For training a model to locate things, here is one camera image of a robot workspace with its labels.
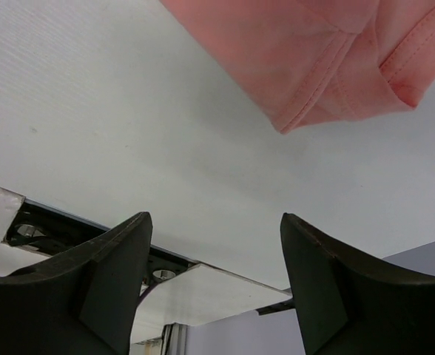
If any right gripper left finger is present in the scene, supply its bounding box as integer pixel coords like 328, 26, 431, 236
0, 212, 152, 354

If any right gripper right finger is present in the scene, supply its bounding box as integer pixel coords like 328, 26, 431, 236
280, 213, 435, 354

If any pink t shirt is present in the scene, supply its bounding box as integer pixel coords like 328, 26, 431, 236
164, 1, 435, 133

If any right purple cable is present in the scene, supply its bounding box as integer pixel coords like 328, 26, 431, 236
138, 283, 159, 302

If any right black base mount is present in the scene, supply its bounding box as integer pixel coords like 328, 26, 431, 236
3, 201, 195, 285

